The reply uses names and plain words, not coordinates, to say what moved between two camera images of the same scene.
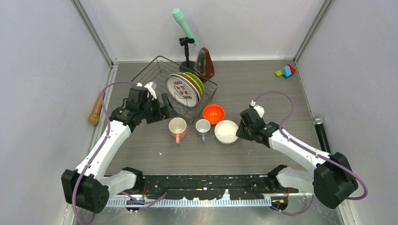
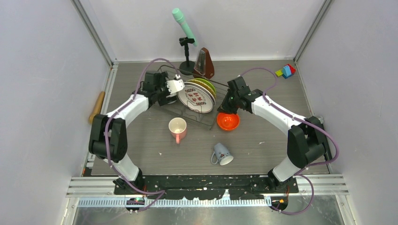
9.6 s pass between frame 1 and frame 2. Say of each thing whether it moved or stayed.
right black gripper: moved
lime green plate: moved
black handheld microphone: stayed
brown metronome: stayed
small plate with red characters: stayed
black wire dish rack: moved
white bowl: moved
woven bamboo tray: moved
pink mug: stayed
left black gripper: moved
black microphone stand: stayed
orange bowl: moved
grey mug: moved
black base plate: stayed
